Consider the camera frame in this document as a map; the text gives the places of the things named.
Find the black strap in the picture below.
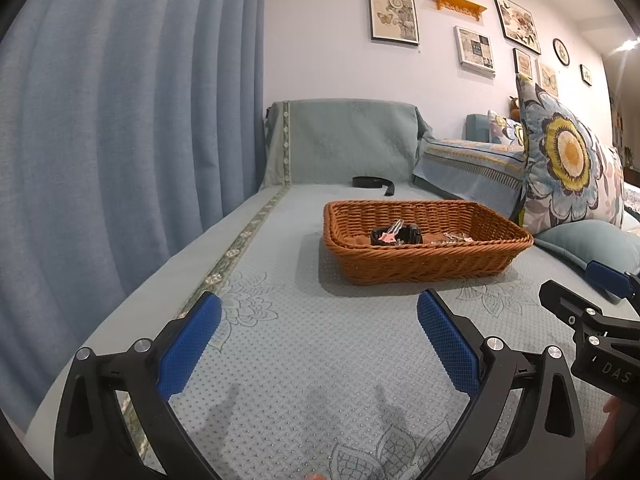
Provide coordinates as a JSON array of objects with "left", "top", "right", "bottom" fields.
[{"left": 351, "top": 174, "right": 396, "bottom": 198}]

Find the blue curtain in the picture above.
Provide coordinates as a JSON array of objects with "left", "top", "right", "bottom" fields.
[{"left": 1, "top": 0, "right": 266, "bottom": 428}]

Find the black wrist watch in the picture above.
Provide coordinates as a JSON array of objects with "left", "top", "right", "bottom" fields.
[{"left": 370, "top": 224, "right": 423, "bottom": 246}]

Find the tiny square frame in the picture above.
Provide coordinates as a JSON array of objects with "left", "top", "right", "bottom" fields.
[{"left": 579, "top": 64, "right": 592, "bottom": 86}]

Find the floral yellow flower pillow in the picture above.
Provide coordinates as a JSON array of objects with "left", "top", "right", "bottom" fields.
[{"left": 516, "top": 75, "right": 624, "bottom": 235}]

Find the silver metal hair clip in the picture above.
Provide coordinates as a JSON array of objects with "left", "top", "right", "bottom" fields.
[{"left": 430, "top": 232, "right": 473, "bottom": 245}]

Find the butterfly framed picture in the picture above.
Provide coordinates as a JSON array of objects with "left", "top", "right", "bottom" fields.
[{"left": 369, "top": 0, "right": 420, "bottom": 47}]

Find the striped blue pillow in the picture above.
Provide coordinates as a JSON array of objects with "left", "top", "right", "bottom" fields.
[{"left": 412, "top": 136, "right": 525, "bottom": 220}]

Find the beige butterfly frame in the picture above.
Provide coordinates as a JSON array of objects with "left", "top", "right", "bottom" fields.
[{"left": 536, "top": 58, "right": 559, "bottom": 98}]

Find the pink star hair clip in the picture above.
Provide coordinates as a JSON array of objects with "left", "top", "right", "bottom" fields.
[{"left": 378, "top": 219, "right": 404, "bottom": 245}]

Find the teal headboard cover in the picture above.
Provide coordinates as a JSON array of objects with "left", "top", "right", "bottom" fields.
[{"left": 262, "top": 99, "right": 433, "bottom": 188}]

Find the brown plush toy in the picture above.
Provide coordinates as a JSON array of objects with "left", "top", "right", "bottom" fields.
[{"left": 509, "top": 96, "right": 521, "bottom": 122}]

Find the orange wall shelf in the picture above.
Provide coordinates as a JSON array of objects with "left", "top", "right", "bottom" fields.
[{"left": 434, "top": 0, "right": 487, "bottom": 22}]

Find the small floral pillow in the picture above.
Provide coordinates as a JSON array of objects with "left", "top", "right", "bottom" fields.
[{"left": 487, "top": 110, "right": 523, "bottom": 146}]

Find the person's right hand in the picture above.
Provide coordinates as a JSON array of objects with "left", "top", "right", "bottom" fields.
[{"left": 586, "top": 396, "right": 623, "bottom": 479}]

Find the teal plain cushion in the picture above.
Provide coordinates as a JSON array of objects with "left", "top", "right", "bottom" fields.
[{"left": 534, "top": 219, "right": 640, "bottom": 274}]

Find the white framed picture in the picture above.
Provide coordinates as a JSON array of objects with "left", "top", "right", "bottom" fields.
[{"left": 454, "top": 26, "right": 496, "bottom": 78}]

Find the round wall clock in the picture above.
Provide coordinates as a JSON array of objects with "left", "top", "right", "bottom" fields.
[{"left": 552, "top": 38, "right": 570, "bottom": 66}]

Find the brown wicker basket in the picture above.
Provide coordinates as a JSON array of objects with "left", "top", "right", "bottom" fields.
[{"left": 323, "top": 200, "right": 533, "bottom": 286}]

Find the small dark framed picture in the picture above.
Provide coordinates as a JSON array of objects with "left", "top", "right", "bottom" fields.
[{"left": 513, "top": 48, "right": 534, "bottom": 79}]

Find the floral framed picture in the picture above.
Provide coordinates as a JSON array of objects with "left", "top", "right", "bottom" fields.
[{"left": 494, "top": 0, "right": 541, "bottom": 55}]

